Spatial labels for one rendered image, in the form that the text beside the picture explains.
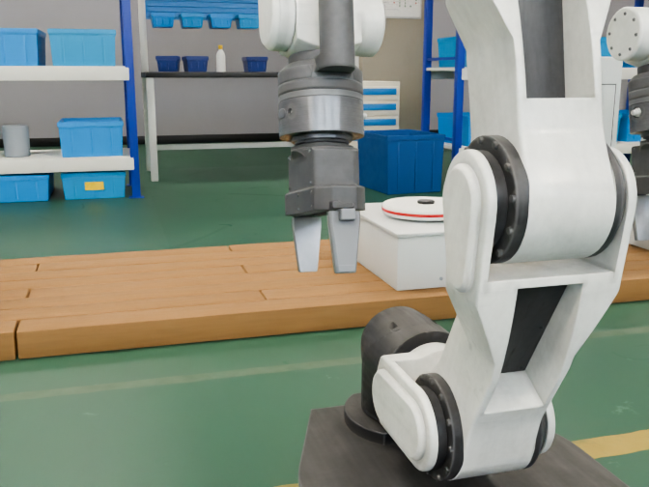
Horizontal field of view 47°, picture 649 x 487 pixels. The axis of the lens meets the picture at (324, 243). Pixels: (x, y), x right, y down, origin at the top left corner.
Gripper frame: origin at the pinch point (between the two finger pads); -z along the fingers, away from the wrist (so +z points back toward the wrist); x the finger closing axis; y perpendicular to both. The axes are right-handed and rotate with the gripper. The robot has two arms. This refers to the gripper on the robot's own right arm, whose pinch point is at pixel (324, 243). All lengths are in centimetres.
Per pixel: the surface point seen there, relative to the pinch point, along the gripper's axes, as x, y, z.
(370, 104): -442, 210, 111
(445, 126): -407, 254, 90
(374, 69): -510, 246, 156
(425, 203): -155, 97, 15
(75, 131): -400, -3, 76
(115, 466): -80, -14, -41
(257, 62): -461, 128, 142
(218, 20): -481, 105, 177
